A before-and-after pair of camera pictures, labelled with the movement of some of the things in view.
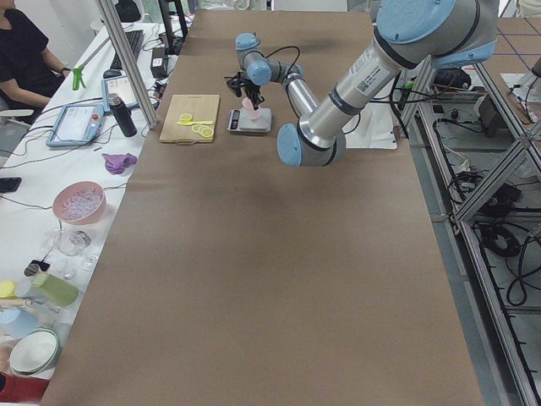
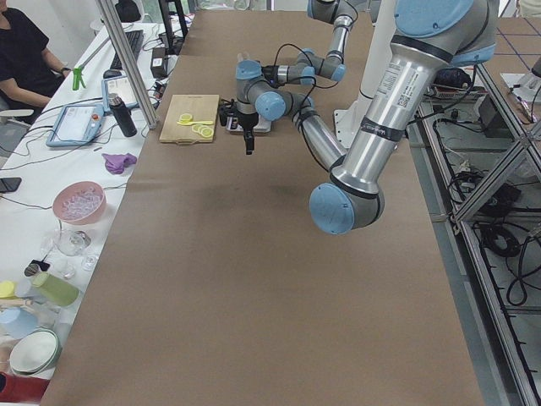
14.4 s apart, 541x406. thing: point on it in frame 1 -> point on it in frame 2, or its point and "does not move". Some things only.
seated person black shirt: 29,75 does not move
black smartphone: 9,184 does not move
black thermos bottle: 122,115 does not move
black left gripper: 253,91 -> 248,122
